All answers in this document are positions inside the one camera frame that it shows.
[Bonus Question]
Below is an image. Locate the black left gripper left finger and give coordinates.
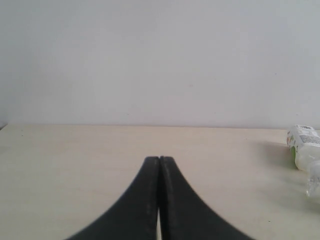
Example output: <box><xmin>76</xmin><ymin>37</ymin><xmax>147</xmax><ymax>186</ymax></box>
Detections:
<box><xmin>69</xmin><ymin>156</ymin><xmax>160</xmax><ymax>240</ymax></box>

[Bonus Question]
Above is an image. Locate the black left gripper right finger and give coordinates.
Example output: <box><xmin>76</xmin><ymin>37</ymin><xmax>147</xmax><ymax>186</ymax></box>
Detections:
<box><xmin>158</xmin><ymin>156</ymin><xmax>251</xmax><ymax>240</ymax></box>

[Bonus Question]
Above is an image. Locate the milky white drink bottle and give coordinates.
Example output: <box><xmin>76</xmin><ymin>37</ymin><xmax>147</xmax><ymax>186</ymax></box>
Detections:
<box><xmin>286</xmin><ymin>125</ymin><xmax>320</xmax><ymax>172</ymax></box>

